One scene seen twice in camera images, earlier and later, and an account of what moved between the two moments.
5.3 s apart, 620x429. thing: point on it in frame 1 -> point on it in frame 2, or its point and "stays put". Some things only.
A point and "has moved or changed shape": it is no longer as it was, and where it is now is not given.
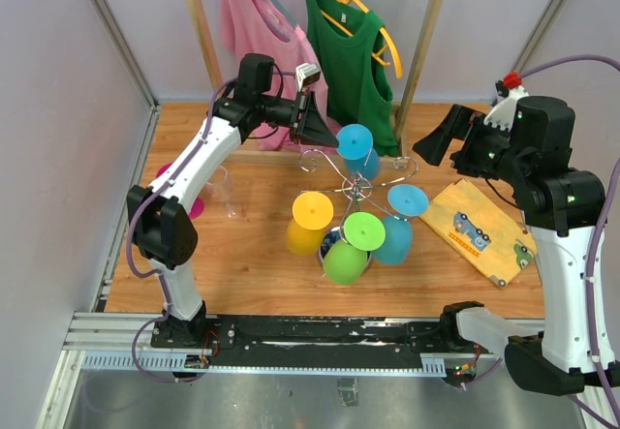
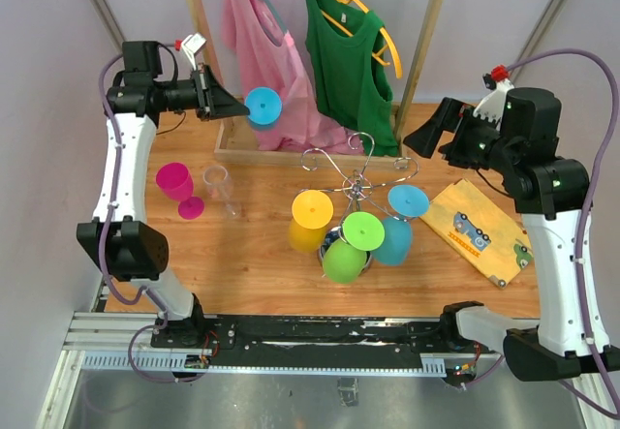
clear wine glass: [219, 188] stays put
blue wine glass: [356, 145] has moved or changed shape
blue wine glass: [405, 200] stays put
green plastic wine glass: [345, 260] stays put
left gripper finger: [314, 128] -> [224, 104]
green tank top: [355, 74] stays put
